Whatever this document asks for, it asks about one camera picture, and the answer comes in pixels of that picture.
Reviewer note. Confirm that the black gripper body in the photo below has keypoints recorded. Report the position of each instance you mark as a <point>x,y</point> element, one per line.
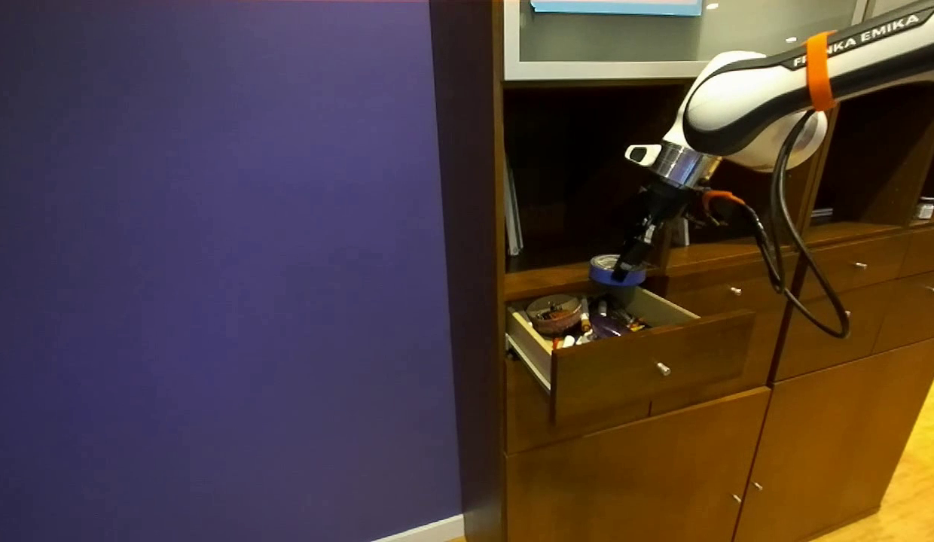
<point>662,213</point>

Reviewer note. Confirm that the thin white books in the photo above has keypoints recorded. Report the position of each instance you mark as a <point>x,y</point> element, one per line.
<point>512,210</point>

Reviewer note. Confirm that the dark brown wooden bookcase cabinet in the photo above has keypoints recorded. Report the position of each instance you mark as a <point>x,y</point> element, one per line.
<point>628,470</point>

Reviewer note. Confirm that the silver knob of pulled drawer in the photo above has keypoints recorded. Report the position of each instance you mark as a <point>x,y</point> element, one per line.
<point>662,367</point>

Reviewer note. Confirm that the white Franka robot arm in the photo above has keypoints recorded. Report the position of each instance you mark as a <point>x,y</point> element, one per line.
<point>747,99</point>

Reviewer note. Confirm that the wooden drawer with light sides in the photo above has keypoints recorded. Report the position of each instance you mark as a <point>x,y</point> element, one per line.
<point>635,366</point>

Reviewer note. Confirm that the brown round drawer item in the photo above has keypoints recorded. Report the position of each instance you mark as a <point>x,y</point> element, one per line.
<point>557,317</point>

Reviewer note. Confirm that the small white shelf item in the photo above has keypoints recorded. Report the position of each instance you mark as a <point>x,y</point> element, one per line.
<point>925,207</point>

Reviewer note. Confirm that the small purple drawer item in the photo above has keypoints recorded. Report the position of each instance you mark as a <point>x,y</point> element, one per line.
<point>611,325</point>

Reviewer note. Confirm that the light blue framed panel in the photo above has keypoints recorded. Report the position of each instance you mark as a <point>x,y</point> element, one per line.
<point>619,3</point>

